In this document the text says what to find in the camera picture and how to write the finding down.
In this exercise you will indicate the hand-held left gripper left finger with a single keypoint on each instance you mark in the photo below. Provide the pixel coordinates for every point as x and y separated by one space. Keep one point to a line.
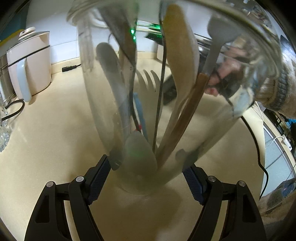
100 178

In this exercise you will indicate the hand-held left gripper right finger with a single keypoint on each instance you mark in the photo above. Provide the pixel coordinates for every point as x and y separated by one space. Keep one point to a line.
196 185

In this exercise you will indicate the white plastic fork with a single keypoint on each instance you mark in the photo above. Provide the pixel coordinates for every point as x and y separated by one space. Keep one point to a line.
148 80

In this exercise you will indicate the light wooden spoon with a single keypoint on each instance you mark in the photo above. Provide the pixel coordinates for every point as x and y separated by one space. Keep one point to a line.
182 58

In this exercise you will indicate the white ceramic soup spoon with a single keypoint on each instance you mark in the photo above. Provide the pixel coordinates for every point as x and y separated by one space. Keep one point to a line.
138 153

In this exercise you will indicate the clear glass jar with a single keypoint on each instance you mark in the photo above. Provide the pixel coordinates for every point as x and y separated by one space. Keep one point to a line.
215 120

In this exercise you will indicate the grey spoon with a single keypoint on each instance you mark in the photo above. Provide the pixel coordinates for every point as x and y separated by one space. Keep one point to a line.
108 62

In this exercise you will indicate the translucent plastic spoon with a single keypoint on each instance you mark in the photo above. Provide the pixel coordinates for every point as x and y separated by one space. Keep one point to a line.
86 46

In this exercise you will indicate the person's right hand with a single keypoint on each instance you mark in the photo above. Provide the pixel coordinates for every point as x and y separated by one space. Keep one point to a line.
227 69

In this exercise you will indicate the black device with green light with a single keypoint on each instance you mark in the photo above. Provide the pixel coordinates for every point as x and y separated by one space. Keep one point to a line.
153 34

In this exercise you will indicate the dark patterned cloth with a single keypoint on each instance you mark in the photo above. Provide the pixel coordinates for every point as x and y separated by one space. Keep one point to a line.
277 194

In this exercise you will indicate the white charger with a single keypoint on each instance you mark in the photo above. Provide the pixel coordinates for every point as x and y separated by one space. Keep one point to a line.
285 140

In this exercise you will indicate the cut glass cup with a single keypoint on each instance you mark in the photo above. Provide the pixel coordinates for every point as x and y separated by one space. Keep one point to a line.
4 134

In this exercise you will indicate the cream electric kettle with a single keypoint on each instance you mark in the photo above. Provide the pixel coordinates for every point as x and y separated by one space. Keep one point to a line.
34 64

